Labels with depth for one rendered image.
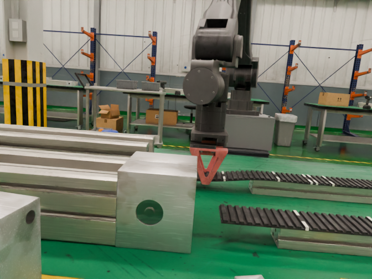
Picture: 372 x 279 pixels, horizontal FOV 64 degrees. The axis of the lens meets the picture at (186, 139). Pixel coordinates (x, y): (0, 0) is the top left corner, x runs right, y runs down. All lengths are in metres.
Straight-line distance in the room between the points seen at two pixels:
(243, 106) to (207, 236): 0.66
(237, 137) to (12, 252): 0.81
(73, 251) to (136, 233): 0.07
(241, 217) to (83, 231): 0.19
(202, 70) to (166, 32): 7.79
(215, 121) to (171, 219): 0.24
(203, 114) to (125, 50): 7.94
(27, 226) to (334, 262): 0.33
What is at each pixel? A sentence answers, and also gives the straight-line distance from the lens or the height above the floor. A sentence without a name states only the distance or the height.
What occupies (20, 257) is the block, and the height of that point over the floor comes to 0.83.
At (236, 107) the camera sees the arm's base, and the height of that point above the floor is 0.91.
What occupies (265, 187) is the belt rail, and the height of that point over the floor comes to 0.79.
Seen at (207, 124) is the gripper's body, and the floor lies 0.91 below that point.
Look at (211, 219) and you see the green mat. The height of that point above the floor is 0.78.
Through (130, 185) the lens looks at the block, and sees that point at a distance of 0.35.
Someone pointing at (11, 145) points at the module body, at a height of 0.84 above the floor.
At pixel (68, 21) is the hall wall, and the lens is 9.06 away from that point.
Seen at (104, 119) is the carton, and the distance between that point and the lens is 5.55.
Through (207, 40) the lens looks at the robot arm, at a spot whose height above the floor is 1.05.
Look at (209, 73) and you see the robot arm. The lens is 0.46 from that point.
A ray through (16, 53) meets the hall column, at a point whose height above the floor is 1.17.
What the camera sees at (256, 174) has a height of 0.81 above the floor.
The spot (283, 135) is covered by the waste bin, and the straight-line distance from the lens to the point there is 5.52.
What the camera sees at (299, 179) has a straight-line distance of 0.60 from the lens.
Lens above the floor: 0.98
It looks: 11 degrees down
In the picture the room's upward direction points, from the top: 4 degrees clockwise
